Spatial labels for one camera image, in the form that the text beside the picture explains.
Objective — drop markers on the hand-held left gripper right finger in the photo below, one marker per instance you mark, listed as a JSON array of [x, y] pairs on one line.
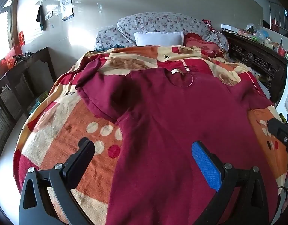
[[204, 164]]

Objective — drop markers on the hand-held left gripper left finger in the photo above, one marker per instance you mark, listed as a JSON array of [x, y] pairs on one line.
[[84, 152]]

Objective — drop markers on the maroon sweater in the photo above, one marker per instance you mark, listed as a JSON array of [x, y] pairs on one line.
[[162, 121]]

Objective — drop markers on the patchwork printed blanket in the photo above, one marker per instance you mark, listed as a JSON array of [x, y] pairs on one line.
[[64, 121]]

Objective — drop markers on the green box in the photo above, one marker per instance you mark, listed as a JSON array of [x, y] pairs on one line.
[[39, 100]]

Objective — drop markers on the carved dark wooden headboard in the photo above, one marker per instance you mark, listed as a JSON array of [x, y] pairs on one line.
[[251, 56]]

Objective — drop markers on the clutter of small bottles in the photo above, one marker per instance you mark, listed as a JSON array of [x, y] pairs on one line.
[[265, 38]]

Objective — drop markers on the dark wooden cabinet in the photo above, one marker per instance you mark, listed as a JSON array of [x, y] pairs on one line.
[[20, 86]]

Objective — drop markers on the metal railing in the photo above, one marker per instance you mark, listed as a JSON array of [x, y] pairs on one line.
[[275, 11]]

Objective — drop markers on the white flat box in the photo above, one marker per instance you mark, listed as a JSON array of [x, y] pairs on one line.
[[229, 27]]

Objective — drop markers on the dark clutter on cabinet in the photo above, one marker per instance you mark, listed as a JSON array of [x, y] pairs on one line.
[[23, 56]]

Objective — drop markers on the red cushion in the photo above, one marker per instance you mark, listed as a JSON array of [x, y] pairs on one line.
[[197, 43]]

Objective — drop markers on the small floral pillow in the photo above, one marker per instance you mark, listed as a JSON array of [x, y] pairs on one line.
[[109, 37]]

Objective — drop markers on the red box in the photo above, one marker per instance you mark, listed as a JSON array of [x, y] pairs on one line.
[[10, 58]]

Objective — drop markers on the red patterned cloth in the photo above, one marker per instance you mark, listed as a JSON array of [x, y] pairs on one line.
[[209, 25]]

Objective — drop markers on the white pillow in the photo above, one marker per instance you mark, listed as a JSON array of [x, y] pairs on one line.
[[158, 38]]

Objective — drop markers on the dark hanging cloth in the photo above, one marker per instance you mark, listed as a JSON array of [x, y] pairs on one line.
[[41, 16]]

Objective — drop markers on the window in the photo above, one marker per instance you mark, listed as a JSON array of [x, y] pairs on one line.
[[2, 28]]

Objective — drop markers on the grey floral pillow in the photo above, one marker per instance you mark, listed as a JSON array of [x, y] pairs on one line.
[[162, 21]]

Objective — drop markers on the red paper wall sticker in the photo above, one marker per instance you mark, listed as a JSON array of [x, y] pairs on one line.
[[21, 38]]

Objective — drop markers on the eye chart wall poster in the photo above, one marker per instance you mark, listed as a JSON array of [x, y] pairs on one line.
[[67, 3]]

